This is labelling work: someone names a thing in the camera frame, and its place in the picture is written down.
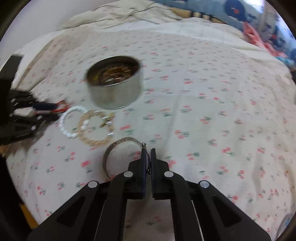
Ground white bead bracelet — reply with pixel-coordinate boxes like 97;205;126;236
58;105;90;140

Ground striped white duvet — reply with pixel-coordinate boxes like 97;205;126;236
13;1;295;71

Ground round silver metal tin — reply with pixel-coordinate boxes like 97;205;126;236
85;56;144;110

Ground whale print blue curtain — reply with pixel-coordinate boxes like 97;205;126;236
158;0;295;61

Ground cherry print bed sheet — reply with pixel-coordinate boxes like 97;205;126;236
7;26;295;240

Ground red string bracelet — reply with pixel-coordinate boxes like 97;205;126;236
52;99;70;114

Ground silver metal bangle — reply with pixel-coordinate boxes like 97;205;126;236
102;137;147;180

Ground pale pink bead bracelet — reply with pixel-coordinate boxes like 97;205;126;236
77;109;117;147

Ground black thin cable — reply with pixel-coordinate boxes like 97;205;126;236
94;4;183;25

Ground pink crumpled cloth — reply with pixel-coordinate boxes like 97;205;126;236
243;22;287;58

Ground striped tan pillow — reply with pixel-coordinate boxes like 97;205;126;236
169;7;225;24

